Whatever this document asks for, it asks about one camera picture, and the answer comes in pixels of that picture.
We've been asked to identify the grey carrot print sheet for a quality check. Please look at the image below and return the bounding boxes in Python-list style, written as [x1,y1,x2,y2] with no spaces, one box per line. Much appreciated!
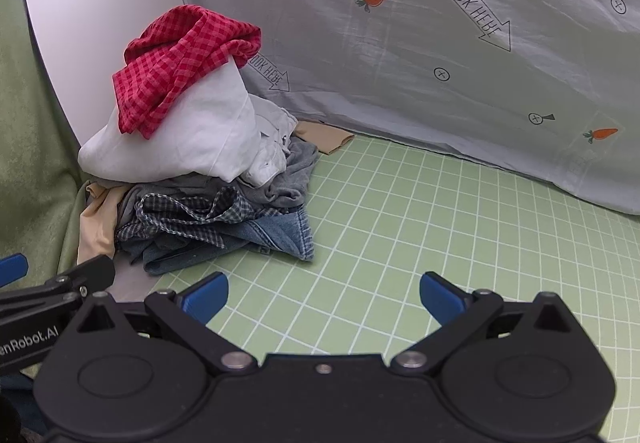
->
[172,0,640,216]

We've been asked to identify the cream denim garment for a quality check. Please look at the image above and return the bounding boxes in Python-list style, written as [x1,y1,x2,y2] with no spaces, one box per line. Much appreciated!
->
[240,95,301,188]

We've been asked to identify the blue jeans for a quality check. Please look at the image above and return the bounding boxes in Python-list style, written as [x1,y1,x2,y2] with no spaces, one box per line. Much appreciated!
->
[117,205,315,276]

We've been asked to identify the white panel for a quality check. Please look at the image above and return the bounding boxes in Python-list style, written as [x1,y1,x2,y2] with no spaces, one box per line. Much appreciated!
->
[22,0,188,151]

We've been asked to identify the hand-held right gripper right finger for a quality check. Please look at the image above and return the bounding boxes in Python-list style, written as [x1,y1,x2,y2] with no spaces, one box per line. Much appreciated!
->
[390,272,576,376]

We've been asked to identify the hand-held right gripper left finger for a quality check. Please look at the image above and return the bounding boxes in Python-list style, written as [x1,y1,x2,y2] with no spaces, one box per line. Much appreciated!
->
[75,272,259,376]

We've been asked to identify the beige garment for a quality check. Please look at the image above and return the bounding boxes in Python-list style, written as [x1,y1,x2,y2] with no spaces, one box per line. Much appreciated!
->
[77,120,356,265]

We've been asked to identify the white garment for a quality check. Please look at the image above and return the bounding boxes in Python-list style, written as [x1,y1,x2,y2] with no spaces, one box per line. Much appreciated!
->
[78,60,262,184]

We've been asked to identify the green blanket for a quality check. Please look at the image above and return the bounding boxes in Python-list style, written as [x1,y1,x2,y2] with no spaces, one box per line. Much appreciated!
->
[0,0,94,294]

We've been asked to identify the dark checked shirt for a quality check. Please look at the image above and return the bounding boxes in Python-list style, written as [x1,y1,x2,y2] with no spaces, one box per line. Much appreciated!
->
[116,187,287,250]

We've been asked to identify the red checked shorts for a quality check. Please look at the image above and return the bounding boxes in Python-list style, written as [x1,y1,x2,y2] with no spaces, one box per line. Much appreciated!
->
[112,5,263,140]

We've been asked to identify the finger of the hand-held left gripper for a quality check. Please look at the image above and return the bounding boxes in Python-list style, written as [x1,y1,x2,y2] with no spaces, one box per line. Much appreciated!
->
[0,255,116,321]
[0,253,29,290]

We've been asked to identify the green grid mat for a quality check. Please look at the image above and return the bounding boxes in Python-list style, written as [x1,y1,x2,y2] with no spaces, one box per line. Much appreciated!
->
[150,132,640,443]

